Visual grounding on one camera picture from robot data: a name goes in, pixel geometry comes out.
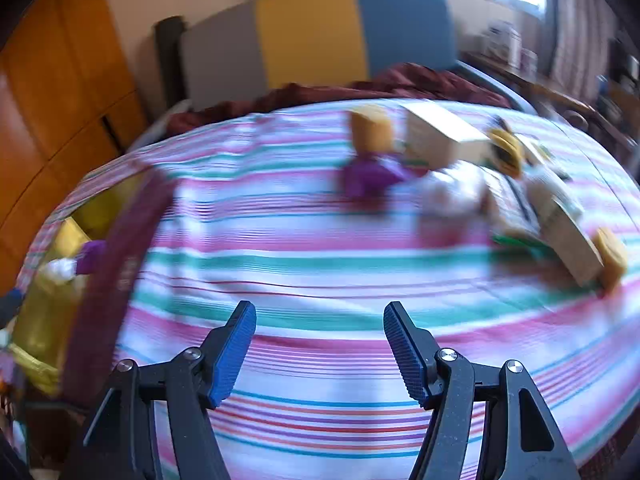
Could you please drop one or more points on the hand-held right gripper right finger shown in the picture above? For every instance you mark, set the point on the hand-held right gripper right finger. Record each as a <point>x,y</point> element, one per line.
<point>407,355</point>

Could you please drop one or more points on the purple snack packet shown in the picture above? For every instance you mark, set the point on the purple snack packet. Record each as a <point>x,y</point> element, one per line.
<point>92,256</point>
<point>370,177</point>

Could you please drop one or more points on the white plastic bag wad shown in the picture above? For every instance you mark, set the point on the white plastic bag wad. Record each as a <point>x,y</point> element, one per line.
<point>450,202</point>
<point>62,268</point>

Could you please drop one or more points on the white appliance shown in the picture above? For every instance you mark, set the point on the white appliance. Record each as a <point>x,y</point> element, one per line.
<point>502,40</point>

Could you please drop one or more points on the wooden wardrobe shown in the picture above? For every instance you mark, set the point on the wooden wardrobe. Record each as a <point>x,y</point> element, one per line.
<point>60,85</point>

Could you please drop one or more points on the golden metal tray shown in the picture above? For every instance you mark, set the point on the golden metal tray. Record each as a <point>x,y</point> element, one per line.
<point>45,320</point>

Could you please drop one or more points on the white green printed box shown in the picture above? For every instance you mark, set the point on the white green printed box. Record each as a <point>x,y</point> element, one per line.
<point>567,232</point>

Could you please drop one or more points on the black rolled mat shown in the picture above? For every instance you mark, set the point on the black rolled mat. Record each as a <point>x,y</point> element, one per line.
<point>167,60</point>

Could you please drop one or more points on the yellow dark-striped object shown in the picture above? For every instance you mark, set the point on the yellow dark-striped object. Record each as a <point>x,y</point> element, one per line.
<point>505,152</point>

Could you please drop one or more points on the beige cardboard box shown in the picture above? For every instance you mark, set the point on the beige cardboard box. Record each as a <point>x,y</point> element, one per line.
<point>440,137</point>

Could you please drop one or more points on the wooden desk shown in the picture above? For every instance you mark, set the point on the wooden desk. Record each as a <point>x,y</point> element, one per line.
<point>550,92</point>

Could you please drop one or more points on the yellow sponge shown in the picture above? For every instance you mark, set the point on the yellow sponge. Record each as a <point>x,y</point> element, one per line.
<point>612,257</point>
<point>370,127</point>

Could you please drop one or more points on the pink striped curtain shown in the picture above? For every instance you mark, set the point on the pink striped curtain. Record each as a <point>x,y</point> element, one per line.
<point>580,25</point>

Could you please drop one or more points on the maroon blanket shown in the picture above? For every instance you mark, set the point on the maroon blanket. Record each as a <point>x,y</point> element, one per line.
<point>425,82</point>

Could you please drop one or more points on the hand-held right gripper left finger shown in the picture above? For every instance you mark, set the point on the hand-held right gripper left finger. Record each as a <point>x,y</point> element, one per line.
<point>232,355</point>

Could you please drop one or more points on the cracker packet with green edge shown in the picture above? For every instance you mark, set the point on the cracker packet with green edge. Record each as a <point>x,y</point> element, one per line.
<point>515,210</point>

